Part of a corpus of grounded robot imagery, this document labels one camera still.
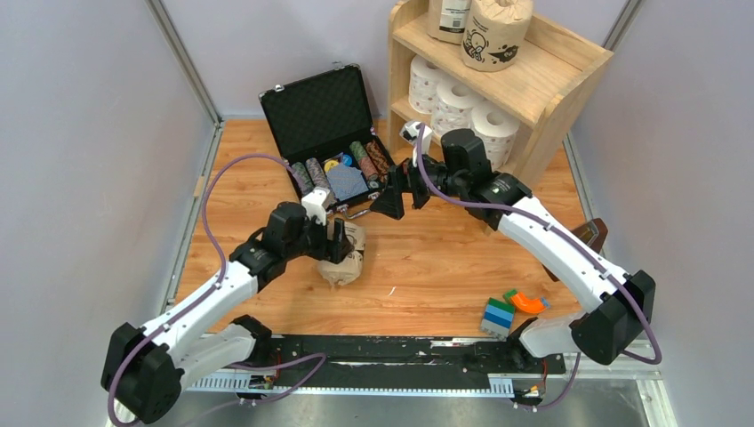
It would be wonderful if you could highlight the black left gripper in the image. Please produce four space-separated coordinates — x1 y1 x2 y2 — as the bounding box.
284 210 354 264

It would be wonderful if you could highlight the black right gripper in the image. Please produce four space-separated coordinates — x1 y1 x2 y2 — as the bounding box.
371 145 467 219

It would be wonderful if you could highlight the floral toilet roll one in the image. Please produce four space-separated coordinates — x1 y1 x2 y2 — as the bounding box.
429 77 485 138

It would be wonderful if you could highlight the floral toilet roll two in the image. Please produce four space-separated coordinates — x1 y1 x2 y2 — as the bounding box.
470 101 521 170

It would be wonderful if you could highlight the floral toilet roll three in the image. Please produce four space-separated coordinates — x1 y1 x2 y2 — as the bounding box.
408 55 447 115

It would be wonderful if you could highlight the brown roll labelled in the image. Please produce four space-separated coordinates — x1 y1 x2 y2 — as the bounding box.
427 0 471 44

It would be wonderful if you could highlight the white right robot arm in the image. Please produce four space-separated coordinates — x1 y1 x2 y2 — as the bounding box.
371 121 662 372

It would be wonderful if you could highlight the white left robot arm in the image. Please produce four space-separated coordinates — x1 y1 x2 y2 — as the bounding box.
100 202 355 426

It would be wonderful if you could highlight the wooden shelf unit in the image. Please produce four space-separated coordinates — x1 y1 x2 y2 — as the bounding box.
381 1 614 189

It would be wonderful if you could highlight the black poker chip case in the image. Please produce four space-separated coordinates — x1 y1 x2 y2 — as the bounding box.
259 64 394 213

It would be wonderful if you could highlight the blue green block stack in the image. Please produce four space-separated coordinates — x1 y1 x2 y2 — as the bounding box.
479 298 515 341

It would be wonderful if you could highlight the orange curved toy piece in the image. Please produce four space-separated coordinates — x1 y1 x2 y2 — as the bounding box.
503 289 550 315

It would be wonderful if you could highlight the brown metronome with glass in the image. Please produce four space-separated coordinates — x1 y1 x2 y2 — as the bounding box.
570 218 608 253

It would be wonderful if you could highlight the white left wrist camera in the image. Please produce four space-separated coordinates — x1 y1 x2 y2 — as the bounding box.
301 187 331 226

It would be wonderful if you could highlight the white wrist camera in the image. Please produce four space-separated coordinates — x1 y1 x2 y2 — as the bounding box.
301 187 331 226
399 120 434 166

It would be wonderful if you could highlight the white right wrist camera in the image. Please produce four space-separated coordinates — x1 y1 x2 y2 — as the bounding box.
399 120 434 166

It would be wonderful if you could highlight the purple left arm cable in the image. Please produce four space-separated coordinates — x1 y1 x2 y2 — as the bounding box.
106 153 328 427

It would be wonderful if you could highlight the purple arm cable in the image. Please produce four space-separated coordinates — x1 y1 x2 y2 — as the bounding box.
106 153 328 427
414 124 664 412

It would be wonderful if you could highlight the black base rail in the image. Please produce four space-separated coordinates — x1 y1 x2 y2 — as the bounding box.
246 334 566 390

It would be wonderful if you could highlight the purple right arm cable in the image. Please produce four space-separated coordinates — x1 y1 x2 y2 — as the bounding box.
414 124 664 412

